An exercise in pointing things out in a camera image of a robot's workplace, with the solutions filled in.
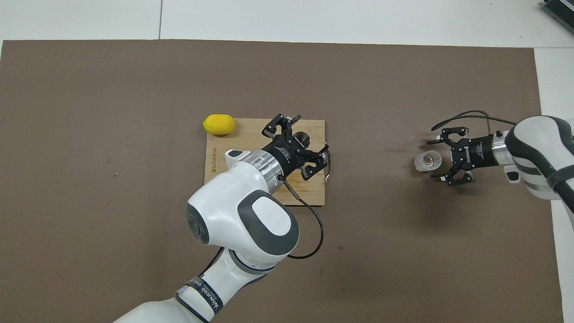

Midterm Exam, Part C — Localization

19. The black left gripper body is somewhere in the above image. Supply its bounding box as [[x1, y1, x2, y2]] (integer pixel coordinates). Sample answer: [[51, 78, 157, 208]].
[[261, 139, 308, 178]]

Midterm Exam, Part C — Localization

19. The grey ribbed device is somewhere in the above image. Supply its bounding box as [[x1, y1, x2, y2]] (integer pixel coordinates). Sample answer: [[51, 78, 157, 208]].
[[539, 0, 574, 34]]

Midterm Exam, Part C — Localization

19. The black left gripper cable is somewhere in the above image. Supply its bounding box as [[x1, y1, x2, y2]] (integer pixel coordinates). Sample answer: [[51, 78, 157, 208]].
[[197, 175, 324, 279]]

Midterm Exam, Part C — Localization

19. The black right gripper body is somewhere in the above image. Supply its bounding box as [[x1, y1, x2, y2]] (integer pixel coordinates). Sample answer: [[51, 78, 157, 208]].
[[451, 135, 497, 171]]

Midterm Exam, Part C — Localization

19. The wooden cutting board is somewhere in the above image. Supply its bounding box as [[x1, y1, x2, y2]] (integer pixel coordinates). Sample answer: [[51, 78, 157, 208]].
[[203, 118, 333, 207]]

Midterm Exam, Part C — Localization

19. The yellow lemon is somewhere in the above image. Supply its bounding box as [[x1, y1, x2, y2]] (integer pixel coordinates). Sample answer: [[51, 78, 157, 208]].
[[202, 114, 236, 136]]

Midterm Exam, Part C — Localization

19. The small clear glass cup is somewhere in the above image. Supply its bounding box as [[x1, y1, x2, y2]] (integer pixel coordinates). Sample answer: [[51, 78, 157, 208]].
[[413, 150, 443, 173]]

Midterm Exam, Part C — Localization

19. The brown table mat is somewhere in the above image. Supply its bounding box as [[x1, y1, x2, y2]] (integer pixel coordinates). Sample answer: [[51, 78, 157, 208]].
[[0, 39, 565, 323]]

